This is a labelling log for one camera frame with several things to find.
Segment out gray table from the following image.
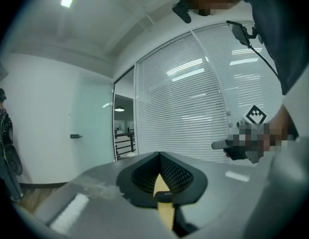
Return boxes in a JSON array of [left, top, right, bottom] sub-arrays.
[[34, 151, 309, 239]]

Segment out black chest device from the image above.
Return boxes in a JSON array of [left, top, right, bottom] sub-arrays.
[[226, 20, 260, 49]]

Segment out person's dark shirt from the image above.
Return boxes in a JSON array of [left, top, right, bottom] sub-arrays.
[[240, 0, 309, 96]]

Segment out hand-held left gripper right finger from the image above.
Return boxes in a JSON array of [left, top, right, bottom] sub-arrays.
[[159, 151, 209, 205]]

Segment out frosted glass door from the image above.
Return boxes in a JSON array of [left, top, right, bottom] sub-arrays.
[[69, 75, 114, 181]]

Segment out black head camera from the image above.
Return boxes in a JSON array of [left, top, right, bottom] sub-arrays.
[[172, 2, 192, 24]]

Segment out person's right forearm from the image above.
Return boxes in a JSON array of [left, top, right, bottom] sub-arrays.
[[268, 104, 299, 147]]

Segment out black railing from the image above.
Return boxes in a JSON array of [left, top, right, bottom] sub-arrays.
[[114, 130, 136, 160]]

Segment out white window blinds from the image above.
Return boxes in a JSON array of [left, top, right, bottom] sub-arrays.
[[136, 21, 285, 164]]

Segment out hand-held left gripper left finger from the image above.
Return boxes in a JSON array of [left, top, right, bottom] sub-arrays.
[[116, 151, 160, 208]]

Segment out black cable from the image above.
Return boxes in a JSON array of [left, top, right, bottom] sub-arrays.
[[249, 45, 280, 77]]

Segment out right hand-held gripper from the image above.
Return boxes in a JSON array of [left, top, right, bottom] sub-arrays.
[[211, 104, 270, 164]]

